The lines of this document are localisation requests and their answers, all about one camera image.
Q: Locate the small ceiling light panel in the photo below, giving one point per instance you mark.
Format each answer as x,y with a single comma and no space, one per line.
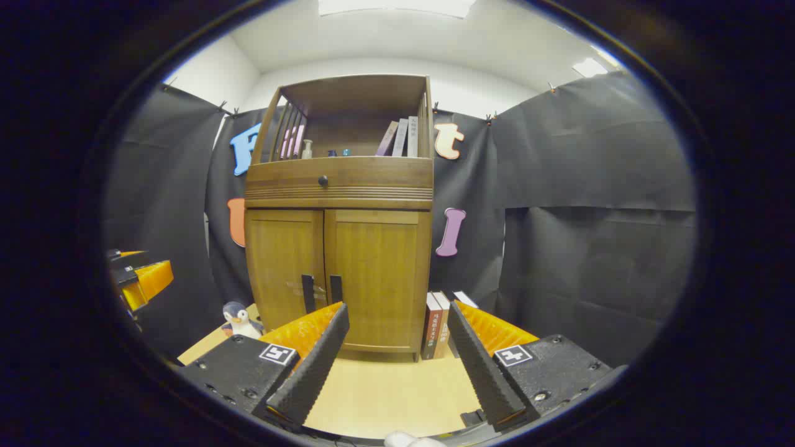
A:
590,67

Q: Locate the wooden double-door shoe cabinet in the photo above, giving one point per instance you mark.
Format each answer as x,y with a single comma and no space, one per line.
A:
372,202

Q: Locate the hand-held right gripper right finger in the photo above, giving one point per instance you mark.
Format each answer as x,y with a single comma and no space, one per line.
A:
484,372

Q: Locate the black backdrop cloth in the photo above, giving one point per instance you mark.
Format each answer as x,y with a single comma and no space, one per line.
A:
590,186

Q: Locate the white pump bottle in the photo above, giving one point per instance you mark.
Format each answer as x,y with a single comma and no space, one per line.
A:
307,150

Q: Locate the grey book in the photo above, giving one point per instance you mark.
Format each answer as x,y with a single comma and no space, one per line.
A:
413,136
400,138

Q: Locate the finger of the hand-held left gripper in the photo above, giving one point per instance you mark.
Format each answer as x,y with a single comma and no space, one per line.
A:
149,282
127,259

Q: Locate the penguin plush toy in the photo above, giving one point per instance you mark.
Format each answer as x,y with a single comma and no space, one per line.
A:
239,321

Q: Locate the wooden cabinet drawer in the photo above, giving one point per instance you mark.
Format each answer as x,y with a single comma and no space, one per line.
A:
372,174

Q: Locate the tan book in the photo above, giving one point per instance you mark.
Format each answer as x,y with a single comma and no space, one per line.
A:
443,323

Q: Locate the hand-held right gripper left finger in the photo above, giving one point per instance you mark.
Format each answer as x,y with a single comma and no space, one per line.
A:
317,366

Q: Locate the large ceiling light panel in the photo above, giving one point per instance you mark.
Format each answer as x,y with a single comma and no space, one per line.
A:
397,6

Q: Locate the mauve book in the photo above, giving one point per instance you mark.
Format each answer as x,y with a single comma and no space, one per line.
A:
387,138

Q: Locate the dark brown book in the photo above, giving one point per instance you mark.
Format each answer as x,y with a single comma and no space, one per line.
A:
430,326

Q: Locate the wooden shoe cabinet door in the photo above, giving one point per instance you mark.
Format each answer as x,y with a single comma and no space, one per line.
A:
279,261
379,273

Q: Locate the white book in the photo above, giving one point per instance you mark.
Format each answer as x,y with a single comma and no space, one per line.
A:
466,298

